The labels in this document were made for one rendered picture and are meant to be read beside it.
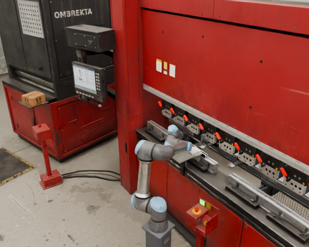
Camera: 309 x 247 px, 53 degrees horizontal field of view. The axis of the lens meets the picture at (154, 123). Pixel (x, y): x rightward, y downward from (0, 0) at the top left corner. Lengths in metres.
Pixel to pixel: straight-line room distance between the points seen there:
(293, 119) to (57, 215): 2.73
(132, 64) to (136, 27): 0.36
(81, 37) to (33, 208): 2.02
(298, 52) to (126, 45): 1.70
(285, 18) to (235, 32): 0.40
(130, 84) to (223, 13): 1.34
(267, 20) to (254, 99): 0.52
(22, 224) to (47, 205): 0.35
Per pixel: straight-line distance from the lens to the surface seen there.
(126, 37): 3.12
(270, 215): 2.46
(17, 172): 4.65
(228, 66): 2.34
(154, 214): 2.29
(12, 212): 4.03
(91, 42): 3.21
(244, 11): 2.19
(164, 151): 2.11
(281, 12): 2.03
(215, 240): 2.98
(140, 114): 3.45
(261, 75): 2.17
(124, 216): 3.66
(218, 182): 2.72
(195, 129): 2.77
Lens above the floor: 2.48
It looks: 26 degrees down
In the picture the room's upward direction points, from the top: straight up
